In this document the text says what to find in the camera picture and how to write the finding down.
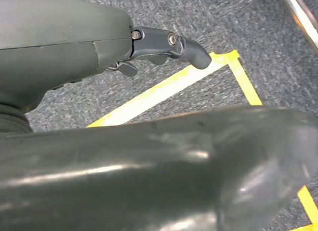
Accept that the yellow floor tape square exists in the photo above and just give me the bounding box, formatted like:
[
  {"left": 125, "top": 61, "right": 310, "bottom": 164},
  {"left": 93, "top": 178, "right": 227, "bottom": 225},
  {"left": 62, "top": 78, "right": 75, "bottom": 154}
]
[{"left": 87, "top": 50, "right": 318, "bottom": 231}]

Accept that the grey robot left leg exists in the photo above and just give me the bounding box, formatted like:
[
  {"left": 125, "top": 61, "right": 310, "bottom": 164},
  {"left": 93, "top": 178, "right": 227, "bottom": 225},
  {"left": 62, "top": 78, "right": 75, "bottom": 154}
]
[{"left": 0, "top": 105, "right": 318, "bottom": 231}]

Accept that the steel workbench table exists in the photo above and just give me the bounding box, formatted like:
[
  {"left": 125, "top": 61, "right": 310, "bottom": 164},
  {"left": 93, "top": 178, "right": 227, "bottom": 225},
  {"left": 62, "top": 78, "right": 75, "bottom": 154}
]
[{"left": 280, "top": 0, "right": 318, "bottom": 54}]

